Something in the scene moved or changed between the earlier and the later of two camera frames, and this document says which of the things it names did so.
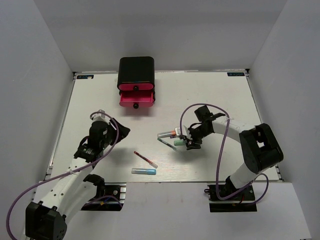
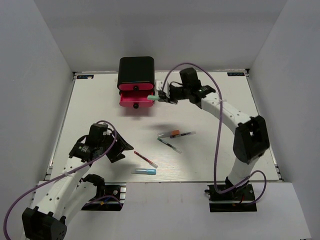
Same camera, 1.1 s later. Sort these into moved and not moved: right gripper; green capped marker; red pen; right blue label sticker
Moved: right gripper; green capped marker
Not moved: red pen; right blue label sticker
